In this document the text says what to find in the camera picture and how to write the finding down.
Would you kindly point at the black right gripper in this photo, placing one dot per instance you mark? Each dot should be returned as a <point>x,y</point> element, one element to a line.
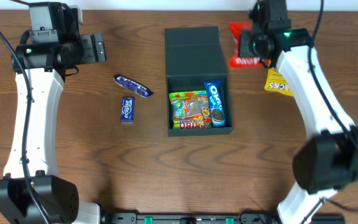
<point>245,43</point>

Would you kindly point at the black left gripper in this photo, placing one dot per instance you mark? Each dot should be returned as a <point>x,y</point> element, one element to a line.
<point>97,47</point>

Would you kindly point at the red Hacks candy bag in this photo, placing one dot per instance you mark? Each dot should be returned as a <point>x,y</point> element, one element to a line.
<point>236,61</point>

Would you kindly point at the yellow Hacks candy bag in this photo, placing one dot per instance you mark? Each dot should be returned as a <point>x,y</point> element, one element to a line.
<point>275,82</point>

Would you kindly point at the dark blue snack wrapper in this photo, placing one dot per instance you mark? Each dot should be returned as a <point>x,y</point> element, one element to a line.
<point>133,86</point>

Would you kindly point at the blue Oreo cookie pack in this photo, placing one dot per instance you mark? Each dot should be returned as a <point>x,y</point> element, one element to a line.
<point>216,106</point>

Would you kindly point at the Haribo sour worms bag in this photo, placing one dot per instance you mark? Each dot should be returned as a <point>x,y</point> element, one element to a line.
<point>190,110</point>

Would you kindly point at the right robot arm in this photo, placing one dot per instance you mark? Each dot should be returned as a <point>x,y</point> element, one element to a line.
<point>328,162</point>

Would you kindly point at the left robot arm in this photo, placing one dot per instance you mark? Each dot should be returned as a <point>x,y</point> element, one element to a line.
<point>31,190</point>

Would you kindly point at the black open gift box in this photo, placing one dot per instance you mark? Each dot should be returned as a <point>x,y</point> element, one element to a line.
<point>193,55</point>

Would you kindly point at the blue Eclipse mints tin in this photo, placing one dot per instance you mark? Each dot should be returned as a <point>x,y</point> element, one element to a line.
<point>127,109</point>

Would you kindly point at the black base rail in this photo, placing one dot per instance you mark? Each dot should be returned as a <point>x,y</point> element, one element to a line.
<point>244,218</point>

